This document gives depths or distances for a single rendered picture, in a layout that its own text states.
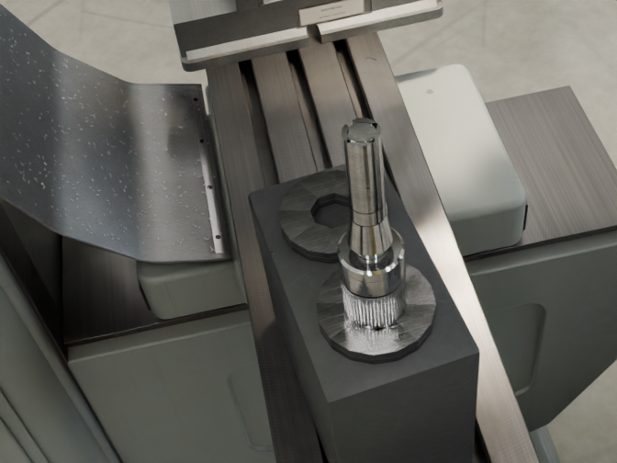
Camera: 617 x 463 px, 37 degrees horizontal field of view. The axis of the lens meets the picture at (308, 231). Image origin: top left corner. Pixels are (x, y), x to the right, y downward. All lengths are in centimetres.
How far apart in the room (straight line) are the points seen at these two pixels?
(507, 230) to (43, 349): 60
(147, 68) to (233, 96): 159
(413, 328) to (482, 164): 56
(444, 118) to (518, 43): 144
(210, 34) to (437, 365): 65
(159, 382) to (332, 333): 65
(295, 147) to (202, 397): 43
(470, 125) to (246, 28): 32
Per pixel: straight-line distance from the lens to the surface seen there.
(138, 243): 110
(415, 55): 267
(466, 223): 118
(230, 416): 142
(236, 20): 121
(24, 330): 116
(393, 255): 65
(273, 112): 115
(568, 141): 139
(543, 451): 171
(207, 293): 118
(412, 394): 71
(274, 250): 76
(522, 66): 263
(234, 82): 120
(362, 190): 59
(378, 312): 68
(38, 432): 130
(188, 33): 121
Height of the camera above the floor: 172
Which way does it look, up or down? 50 degrees down
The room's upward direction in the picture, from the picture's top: 9 degrees counter-clockwise
